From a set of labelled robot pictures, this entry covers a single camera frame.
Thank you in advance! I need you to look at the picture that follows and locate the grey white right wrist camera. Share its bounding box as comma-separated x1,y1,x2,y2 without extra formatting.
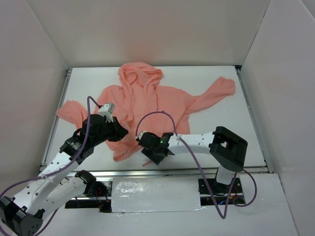
136,131,147,142

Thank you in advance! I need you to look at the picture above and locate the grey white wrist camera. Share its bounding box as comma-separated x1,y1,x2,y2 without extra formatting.
136,131,147,142
97,103,115,122

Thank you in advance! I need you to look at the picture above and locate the pink hooded zip jacket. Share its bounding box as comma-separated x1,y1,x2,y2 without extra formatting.
55,62,236,163

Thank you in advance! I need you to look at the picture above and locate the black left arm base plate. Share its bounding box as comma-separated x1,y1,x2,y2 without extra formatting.
82,181,112,197

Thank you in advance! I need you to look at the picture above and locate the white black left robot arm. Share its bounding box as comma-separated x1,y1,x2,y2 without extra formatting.
0,114,128,236

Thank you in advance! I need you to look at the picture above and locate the grey white left wrist camera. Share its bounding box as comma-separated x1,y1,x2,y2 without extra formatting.
97,103,115,122

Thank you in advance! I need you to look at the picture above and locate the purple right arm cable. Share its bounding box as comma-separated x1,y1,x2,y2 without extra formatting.
135,111,259,220

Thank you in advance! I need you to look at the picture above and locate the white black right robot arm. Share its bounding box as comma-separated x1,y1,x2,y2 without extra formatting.
136,126,248,192

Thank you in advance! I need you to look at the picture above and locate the aluminium table frame rail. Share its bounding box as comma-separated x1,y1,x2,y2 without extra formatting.
38,68,73,173

